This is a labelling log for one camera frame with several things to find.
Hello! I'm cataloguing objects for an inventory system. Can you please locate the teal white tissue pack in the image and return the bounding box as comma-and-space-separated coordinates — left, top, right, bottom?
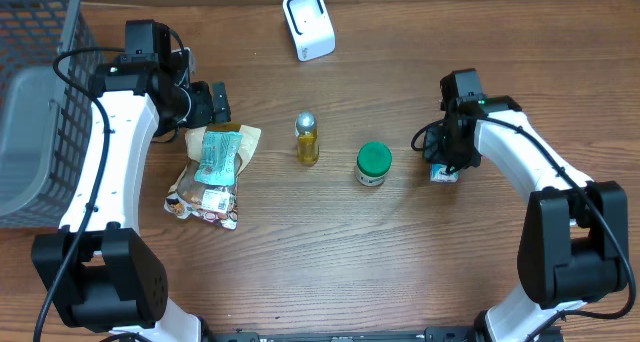
430, 164, 458, 183

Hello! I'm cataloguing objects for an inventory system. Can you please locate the brown snack pouch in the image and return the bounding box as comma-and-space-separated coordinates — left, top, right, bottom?
164, 124, 262, 230

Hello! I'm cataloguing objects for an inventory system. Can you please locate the green lid white jar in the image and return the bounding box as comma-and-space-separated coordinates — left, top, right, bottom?
354, 142, 392, 187

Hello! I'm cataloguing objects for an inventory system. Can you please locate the yellow oil bottle silver cap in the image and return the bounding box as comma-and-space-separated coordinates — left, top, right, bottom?
294, 111, 319, 165

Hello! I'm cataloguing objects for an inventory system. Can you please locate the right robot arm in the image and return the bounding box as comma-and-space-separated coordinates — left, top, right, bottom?
411, 69, 637, 342

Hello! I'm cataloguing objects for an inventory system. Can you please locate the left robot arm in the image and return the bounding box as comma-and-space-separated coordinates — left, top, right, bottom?
31, 20, 231, 341

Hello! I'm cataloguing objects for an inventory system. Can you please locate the white barcode scanner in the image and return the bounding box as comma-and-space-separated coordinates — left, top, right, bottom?
282, 0, 336, 62

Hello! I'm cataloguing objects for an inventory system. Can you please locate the grey plastic mesh basket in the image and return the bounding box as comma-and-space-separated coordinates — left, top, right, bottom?
1, 0, 105, 228

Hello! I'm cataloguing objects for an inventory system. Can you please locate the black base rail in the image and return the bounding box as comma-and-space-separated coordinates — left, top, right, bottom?
203, 326, 483, 342

